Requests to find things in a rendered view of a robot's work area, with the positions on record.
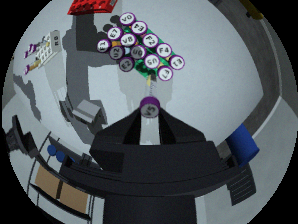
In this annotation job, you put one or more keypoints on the red tube rack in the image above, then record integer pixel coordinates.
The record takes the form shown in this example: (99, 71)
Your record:
(105, 7)

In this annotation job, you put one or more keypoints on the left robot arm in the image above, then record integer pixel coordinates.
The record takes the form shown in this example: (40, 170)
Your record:
(11, 138)

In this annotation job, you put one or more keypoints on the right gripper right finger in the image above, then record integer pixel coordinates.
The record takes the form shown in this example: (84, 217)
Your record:
(178, 132)

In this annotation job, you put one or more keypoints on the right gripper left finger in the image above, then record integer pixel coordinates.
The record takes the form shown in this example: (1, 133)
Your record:
(122, 130)

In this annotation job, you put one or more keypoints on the green tube rack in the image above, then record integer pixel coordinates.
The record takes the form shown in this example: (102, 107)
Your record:
(140, 63)

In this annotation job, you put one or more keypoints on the white tube cap with purple rim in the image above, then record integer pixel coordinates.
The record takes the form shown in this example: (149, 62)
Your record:
(164, 72)

